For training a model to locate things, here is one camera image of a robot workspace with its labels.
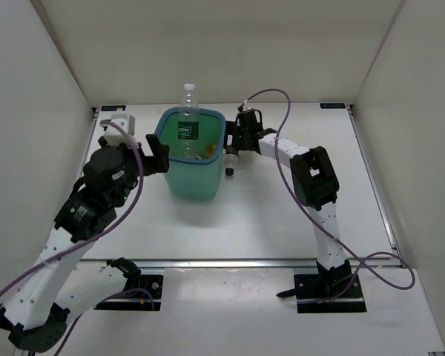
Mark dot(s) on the right table corner label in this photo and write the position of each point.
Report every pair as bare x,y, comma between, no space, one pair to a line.
332,105

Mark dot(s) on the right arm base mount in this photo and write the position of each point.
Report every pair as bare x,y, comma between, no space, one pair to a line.
334,290

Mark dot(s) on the clear bottle black cap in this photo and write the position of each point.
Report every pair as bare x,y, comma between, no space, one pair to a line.
230,161

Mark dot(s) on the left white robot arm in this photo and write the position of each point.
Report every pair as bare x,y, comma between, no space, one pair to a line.
40,314

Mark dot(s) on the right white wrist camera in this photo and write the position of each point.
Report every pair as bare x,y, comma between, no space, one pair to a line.
244,107

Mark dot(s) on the orange juice bottle red cap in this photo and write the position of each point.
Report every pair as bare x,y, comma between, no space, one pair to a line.
210,150

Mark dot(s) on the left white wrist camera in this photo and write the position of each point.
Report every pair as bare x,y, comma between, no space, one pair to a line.
119,129

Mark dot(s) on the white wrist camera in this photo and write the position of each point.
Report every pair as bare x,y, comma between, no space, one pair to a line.
244,107
119,129

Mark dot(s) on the table corner label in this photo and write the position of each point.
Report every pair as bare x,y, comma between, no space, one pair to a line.
112,108
332,105

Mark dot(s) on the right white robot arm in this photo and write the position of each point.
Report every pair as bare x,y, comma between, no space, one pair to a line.
315,187

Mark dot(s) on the left table corner label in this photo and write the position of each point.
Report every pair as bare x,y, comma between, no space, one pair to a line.
112,108

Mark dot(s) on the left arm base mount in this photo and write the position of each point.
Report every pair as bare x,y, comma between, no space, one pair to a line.
142,290

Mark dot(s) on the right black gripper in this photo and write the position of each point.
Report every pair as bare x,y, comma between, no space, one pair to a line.
234,128

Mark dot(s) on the green plastic bin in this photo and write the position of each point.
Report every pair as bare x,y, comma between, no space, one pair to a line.
198,178

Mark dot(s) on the clear bottle green label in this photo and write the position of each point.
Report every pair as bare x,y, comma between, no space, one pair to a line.
188,122

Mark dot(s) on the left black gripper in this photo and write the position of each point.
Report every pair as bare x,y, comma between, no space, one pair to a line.
158,162

